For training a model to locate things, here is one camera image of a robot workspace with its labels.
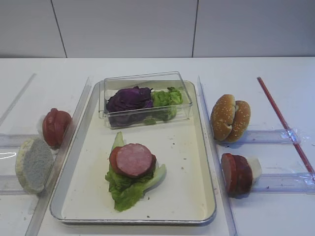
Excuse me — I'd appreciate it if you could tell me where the red tomato slices stack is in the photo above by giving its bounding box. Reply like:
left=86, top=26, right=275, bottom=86
left=42, top=108, right=72, bottom=148

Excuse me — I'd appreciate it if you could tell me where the white plastic pusher block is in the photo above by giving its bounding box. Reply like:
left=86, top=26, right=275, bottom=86
left=247, top=158, right=262, bottom=184

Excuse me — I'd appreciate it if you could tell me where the red straw strip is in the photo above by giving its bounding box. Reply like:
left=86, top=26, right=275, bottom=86
left=257, top=77, right=315, bottom=177

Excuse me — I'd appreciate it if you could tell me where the green lettuce in box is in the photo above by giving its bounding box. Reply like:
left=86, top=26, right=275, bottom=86
left=147, top=87, right=183, bottom=124

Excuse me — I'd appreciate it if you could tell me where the pale bread slice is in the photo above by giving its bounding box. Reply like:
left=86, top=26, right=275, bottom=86
left=15, top=138, right=54, bottom=194

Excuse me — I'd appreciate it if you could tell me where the pink meat slice on tray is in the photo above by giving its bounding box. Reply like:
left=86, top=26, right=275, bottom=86
left=116, top=144, right=153, bottom=178

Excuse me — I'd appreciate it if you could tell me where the white metal tray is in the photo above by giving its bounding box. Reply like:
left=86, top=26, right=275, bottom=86
left=50, top=82, right=216, bottom=225

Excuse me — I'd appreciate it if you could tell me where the clear rail under bun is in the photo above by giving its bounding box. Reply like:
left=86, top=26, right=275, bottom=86
left=216, top=129, right=301, bottom=145

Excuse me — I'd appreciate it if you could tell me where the clear plastic box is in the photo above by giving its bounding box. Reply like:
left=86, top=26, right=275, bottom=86
left=99, top=71, right=192, bottom=129

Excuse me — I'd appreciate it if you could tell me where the green lettuce leaf on tray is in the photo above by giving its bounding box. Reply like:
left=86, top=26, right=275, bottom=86
left=105, top=132, right=166, bottom=211

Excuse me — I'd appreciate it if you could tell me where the clear rail right of tray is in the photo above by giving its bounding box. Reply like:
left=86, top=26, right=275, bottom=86
left=197, top=76, right=238, bottom=236

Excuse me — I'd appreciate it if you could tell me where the dark meat patty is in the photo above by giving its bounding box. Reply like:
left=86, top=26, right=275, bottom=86
left=233, top=155, right=253, bottom=195
left=221, top=153, right=237, bottom=195

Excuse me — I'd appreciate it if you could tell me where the left sesame bun half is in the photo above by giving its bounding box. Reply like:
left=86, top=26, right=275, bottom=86
left=210, top=94, right=236, bottom=141

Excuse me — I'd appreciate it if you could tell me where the rear dark meat patty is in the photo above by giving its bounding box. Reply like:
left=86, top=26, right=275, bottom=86
left=233, top=155, right=253, bottom=195

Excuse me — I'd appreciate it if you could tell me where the clear rail of tray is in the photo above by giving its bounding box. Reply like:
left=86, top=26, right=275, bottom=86
left=197, top=76, right=238, bottom=236
left=25, top=78, right=92, bottom=236

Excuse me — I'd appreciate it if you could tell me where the sesame bun half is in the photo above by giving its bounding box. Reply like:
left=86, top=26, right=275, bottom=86
left=210, top=94, right=236, bottom=141
left=224, top=100, right=251, bottom=143

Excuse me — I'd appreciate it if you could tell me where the clear rail left of tray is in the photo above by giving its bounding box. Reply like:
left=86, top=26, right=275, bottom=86
left=25, top=78, right=92, bottom=236

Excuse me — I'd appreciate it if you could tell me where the clear rail under tomato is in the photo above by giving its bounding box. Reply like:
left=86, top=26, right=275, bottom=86
left=0, top=134, right=40, bottom=148

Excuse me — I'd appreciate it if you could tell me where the clear rail under bread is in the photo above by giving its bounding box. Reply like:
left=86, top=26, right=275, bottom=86
left=0, top=175, right=28, bottom=195

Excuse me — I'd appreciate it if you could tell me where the clear rail under patties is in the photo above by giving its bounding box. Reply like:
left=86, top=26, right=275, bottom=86
left=251, top=173, right=315, bottom=194

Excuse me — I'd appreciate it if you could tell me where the front dark meat patty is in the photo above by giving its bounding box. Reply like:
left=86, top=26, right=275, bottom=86
left=221, top=153, right=237, bottom=195

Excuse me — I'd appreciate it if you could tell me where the purple cabbage leaf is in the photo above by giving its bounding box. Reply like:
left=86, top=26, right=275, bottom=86
left=106, top=86, right=153, bottom=113

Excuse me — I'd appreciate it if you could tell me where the right sesame bun half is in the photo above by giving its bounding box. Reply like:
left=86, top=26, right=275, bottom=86
left=224, top=100, right=251, bottom=143

